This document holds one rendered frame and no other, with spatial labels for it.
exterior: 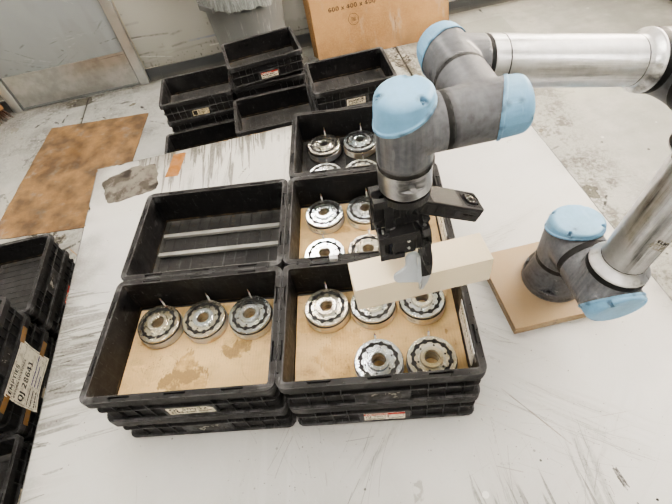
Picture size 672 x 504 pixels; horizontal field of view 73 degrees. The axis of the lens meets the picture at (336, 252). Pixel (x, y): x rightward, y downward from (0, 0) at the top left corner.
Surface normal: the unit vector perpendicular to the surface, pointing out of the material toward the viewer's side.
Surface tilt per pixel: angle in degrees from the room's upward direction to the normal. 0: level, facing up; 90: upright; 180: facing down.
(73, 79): 90
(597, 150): 0
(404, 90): 0
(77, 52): 90
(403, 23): 73
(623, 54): 53
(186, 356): 0
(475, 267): 90
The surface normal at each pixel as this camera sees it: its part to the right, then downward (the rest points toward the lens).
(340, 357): -0.13, -0.62
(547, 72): 0.17, 0.71
